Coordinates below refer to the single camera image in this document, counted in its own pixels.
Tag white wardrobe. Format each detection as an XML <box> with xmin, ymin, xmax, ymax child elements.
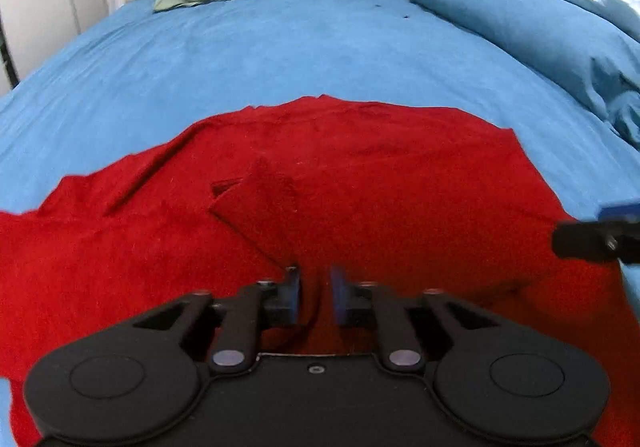
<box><xmin>0</xmin><ymin>0</ymin><xmax>112</xmax><ymax>90</ymax></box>

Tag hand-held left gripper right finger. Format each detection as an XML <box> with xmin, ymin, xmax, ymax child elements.
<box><xmin>329</xmin><ymin>266</ymin><xmax>504</xmax><ymax>374</ymax></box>

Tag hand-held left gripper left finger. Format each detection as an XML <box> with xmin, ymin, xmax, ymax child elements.
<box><xmin>132</xmin><ymin>267</ymin><xmax>302</xmax><ymax>376</ymax></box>

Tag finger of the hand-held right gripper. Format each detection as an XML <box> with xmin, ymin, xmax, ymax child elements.
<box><xmin>599</xmin><ymin>202</ymin><xmax>640</xmax><ymax>223</ymax></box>
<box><xmin>551</xmin><ymin>221</ymin><xmax>640</xmax><ymax>262</ymax></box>

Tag blue bed sheet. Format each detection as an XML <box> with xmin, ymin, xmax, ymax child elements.
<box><xmin>0</xmin><ymin>0</ymin><xmax>640</xmax><ymax>447</ymax></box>

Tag red shirt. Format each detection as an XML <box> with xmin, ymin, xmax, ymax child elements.
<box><xmin>0</xmin><ymin>96</ymin><xmax>640</xmax><ymax>447</ymax></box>

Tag rolled blue duvet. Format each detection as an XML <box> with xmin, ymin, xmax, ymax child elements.
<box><xmin>395</xmin><ymin>0</ymin><xmax>640</xmax><ymax>150</ymax></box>

